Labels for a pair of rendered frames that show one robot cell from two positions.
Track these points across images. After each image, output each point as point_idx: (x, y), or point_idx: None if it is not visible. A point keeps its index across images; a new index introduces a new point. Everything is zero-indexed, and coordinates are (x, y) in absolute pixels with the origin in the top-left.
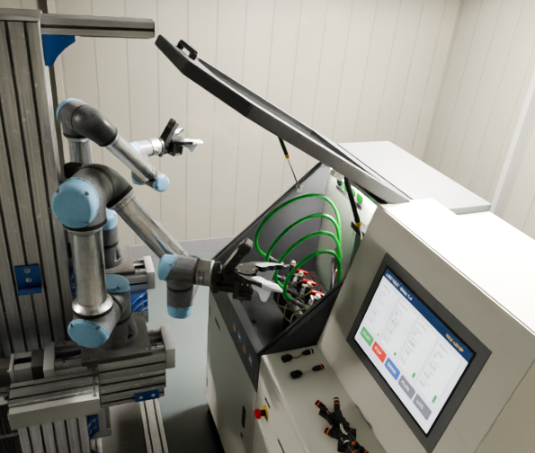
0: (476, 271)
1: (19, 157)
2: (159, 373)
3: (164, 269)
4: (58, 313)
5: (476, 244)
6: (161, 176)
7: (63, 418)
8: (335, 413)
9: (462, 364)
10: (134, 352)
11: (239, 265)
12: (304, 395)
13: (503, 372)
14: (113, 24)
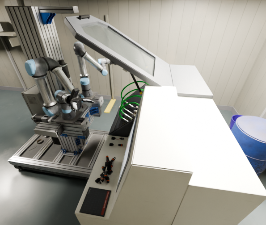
0: (147, 119)
1: (37, 54)
2: (80, 131)
3: (55, 94)
4: None
5: (167, 108)
6: (103, 70)
7: (48, 135)
8: (106, 162)
9: (126, 160)
10: (68, 122)
11: (76, 97)
12: (107, 152)
13: (126, 171)
14: (59, 7)
